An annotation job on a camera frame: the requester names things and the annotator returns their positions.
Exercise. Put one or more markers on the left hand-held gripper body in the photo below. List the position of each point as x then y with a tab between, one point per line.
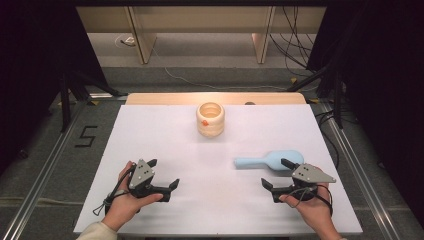
142	173

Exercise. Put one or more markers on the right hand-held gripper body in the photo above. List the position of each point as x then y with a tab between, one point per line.
308	175

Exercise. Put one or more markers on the light blue plastic paddle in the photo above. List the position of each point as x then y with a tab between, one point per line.
266	160

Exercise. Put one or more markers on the cream ribbed cup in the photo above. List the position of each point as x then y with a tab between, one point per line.
210	120

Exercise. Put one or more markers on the person's left hand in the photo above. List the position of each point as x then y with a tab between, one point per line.
125	203

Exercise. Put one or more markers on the person's right hand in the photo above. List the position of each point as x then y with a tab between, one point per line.
311	210

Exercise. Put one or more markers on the white table board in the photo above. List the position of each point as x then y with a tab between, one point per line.
206	186

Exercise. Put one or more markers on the wooden table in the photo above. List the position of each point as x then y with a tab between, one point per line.
160	99

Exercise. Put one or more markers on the black metal stand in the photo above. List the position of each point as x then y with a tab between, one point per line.
65	100
337	100

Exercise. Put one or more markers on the black curtain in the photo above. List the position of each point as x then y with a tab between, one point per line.
383	83
33	66

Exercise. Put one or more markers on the round floor outlet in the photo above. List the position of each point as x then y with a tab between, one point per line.
127	41

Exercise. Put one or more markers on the beige cabinet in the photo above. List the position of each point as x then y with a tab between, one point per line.
200	20

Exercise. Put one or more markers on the metal floor rail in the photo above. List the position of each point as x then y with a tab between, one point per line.
360	173
43	173

